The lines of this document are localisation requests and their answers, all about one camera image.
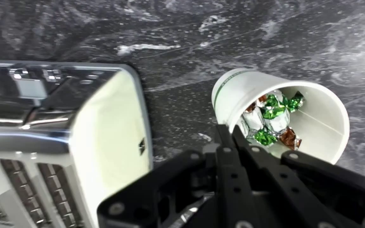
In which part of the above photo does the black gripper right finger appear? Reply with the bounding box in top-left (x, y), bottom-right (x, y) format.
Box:
top-left (232, 125), bottom-right (365, 228)

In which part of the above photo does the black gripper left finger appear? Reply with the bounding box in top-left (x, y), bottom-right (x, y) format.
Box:
top-left (96, 122), bottom-right (253, 228)

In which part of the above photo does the brown candy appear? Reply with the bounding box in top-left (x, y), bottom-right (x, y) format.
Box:
top-left (279, 125), bottom-right (303, 150)

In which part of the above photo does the green candy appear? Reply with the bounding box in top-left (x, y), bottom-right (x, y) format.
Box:
top-left (283, 89), bottom-right (307, 114)
top-left (261, 93), bottom-right (288, 120)
top-left (252, 127), bottom-right (279, 148)

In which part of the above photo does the white paper cup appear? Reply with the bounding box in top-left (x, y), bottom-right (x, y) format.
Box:
top-left (210, 67), bottom-right (352, 165)

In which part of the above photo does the white candy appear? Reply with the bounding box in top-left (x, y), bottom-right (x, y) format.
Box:
top-left (269, 112), bottom-right (293, 134)
top-left (241, 106), bottom-right (266, 136)

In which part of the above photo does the cream and chrome toaster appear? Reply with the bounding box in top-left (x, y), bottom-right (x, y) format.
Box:
top-left (0, 60), bottom-right (155, 228)

